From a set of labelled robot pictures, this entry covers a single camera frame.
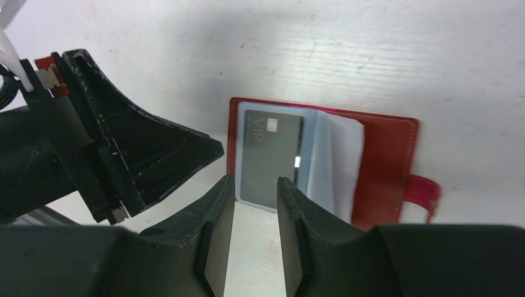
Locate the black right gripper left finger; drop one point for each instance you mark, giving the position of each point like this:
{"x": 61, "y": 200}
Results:
{"x": 184, "y": 255}

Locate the black VIP card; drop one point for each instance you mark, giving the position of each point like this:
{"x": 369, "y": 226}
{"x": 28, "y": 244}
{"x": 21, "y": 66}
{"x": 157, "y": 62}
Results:
{"x": 271, "y": 143}

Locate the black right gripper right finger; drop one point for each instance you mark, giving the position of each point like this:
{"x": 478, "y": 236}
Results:
{"x": 325, "y": 256}

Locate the red leather card holder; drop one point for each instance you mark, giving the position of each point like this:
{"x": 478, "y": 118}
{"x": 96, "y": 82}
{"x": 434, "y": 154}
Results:
{"x": 353, "y": 164}

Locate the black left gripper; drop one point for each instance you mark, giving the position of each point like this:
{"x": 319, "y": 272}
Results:
{"x": 78, "y": 133}

